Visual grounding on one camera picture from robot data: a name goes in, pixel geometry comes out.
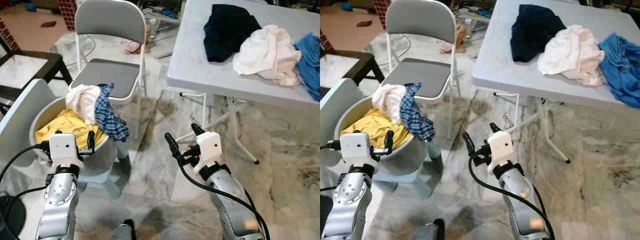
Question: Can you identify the light blue garment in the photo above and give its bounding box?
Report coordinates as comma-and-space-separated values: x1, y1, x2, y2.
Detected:
293, 32, 321, 103
597, 32, 640, 110

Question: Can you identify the grey folding chair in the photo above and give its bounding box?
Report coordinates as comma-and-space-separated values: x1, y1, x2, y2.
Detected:
384, 0, 462, 141
70, 0, 149, 141

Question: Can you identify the yellow garment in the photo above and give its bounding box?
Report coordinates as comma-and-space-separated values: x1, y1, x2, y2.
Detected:
340, 107, 413, 149
34, 107, 108, 150

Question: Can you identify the white bundled garment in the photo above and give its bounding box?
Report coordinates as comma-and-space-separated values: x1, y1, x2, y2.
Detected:
371, 83, 407, 125
65, 84, 102, 126

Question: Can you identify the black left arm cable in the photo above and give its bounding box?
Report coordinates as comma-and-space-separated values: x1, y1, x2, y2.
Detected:
320, 141, 343, 193
0, 144, 51, 198

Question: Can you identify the robot left leg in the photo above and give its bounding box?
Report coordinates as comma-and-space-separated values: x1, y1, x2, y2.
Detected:
412, 218, 447, 240
110, 218, 137, 240

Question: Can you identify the cream white garment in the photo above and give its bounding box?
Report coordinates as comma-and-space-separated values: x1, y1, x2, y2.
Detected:
232, 24, 303, 87
538, 24, 607, 87

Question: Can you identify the blue plaid garment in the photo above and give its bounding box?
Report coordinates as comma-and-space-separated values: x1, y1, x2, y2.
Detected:
399, 82, 437, 142
94, 83, 131, 142

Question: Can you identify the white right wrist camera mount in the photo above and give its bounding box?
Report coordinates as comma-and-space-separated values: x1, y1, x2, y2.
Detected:
192, 132, 223, 168
487, 131, 516, 167

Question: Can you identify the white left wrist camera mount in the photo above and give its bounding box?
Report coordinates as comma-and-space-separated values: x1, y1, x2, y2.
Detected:
48, 132, 85, 170
340, 131, 380, 168

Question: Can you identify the black framed side table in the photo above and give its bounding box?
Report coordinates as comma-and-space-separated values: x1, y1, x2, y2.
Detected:
320, 49, 386, 101
0, 49, 74, 116

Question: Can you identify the doll in pink clothes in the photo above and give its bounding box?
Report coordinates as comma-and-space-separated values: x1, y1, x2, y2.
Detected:
436, 25, 468, 54
120, 25, 152, 55

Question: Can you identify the white folding table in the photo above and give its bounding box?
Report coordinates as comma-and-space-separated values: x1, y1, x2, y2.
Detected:
166, 0, 321, 166
472, 0, 640, 165

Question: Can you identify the grey metal laundry basin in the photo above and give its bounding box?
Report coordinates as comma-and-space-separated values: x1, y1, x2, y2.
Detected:
28, 96, 126, 177
333, 96, 436, 176

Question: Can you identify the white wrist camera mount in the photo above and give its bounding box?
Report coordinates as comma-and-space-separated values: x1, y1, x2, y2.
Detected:
340, 131, 380, 168
487, 131, 516, 167
192, 132, 223, 168
48, 132, 85, 170

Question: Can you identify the black garment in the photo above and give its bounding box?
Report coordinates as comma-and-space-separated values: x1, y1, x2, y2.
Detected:
203, 4, 263, 64
510, 4, 568, 63

